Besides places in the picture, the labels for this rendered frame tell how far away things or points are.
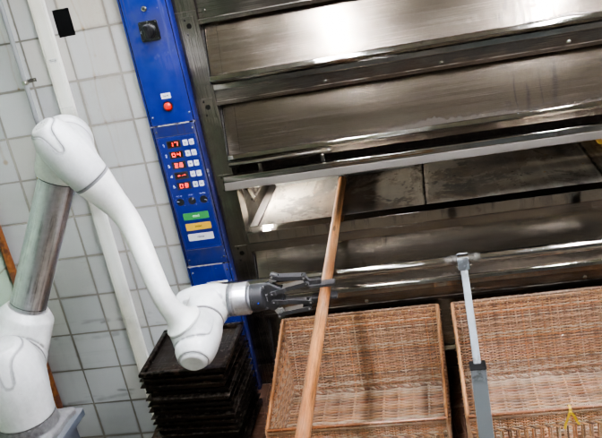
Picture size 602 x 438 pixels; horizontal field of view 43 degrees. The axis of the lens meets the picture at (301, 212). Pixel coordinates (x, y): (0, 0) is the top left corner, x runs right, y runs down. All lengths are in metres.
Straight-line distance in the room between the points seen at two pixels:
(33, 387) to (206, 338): 0.46
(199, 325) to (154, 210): 0.79
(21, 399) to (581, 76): 1.81
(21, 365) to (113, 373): 1.00
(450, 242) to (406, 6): 0.78
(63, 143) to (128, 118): 0.69
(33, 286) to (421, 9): 1.37
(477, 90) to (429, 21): 0.26
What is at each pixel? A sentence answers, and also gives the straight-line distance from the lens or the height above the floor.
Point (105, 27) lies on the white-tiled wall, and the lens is 2.56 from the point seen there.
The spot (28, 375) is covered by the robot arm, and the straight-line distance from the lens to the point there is 2.09.
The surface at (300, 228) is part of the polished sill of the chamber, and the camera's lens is 2.59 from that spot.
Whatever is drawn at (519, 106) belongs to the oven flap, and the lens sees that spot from 2.45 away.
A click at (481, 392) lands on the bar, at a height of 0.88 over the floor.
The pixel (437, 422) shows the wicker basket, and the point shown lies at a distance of 2.33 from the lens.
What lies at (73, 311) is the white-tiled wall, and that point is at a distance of 2.97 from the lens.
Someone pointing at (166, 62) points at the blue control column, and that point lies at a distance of 2.48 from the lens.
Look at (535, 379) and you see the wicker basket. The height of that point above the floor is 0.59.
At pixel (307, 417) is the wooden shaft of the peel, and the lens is 1.58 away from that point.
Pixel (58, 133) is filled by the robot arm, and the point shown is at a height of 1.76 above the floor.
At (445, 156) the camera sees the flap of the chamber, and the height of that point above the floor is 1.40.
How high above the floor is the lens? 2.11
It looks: 20 degrees down
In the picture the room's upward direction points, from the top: 11 degrees counter-clockwise
